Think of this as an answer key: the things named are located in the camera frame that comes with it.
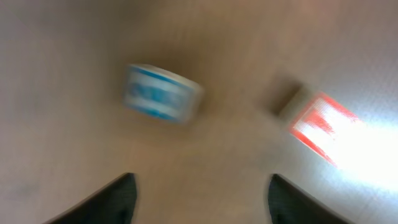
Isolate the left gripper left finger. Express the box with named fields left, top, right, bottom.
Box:
left=47, top=172, right=137, bottom=224

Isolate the blue number 2 block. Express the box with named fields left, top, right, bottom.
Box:
left=124, top=64, right=204, bottom=123

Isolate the red letter I block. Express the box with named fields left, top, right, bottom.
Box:
left=279, top=86, right=369, bottom=170

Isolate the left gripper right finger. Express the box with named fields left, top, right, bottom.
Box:
left=267, top=174, right=351, bottom=224

